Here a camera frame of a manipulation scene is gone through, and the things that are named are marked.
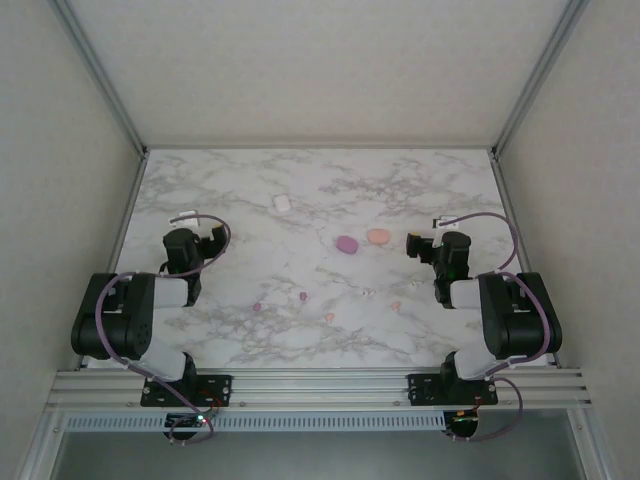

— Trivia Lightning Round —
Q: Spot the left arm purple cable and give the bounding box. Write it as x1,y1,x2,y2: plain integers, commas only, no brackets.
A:
94,213,232,446

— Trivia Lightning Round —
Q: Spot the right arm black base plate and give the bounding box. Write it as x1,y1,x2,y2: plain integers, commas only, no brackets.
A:
406,372,500,407

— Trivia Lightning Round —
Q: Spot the left aluminium side rail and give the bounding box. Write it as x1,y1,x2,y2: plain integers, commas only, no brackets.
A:
74,149,151,372

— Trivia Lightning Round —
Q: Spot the left aluminium frame post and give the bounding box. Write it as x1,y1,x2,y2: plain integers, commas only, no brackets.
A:
49,0,150,161

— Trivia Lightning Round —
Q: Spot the right aluminium frame post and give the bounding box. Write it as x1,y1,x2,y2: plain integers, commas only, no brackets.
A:
492,0,594,161

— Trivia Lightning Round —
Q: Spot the grey slotted cable duct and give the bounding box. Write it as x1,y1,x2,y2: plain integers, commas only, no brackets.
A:
64,412,446,432

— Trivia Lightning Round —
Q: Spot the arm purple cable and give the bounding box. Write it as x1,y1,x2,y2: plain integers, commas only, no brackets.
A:
94,213,232,446
439,211,564,444

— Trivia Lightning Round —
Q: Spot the aluminium side rail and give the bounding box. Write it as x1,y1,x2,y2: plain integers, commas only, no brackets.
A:
74,149,151,372
491,149,560,369

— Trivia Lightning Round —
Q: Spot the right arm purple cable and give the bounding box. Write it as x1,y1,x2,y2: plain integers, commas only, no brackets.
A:
439,211,564,444

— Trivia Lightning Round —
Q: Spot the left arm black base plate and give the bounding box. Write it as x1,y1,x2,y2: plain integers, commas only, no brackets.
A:
139,373,234,407

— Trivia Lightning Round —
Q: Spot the aluminium frame post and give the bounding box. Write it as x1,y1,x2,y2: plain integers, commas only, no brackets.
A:
49,0,150,161
492,0,594,161

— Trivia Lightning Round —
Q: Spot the right aluminium side rail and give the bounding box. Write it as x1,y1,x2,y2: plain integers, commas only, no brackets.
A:
491,149,560,369

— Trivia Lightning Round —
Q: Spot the aluminium table edge rail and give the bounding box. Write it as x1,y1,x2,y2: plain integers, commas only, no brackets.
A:
47,368,594,412

